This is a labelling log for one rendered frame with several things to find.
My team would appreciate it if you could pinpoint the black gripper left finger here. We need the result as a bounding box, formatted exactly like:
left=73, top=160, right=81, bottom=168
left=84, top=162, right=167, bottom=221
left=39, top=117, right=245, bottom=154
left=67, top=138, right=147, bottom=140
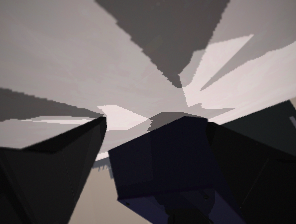
left=0, top=117, right=107, bottom=224

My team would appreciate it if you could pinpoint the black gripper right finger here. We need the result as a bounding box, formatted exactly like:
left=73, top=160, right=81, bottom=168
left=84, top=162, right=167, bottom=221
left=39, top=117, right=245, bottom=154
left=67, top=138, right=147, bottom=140
left=205, top=122, right=296, bottom=224

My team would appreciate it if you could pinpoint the grey dish rack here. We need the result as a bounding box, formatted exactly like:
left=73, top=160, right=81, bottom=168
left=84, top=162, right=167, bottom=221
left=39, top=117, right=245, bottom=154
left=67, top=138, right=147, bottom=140
left=92, top=157, right=113, bottom=179

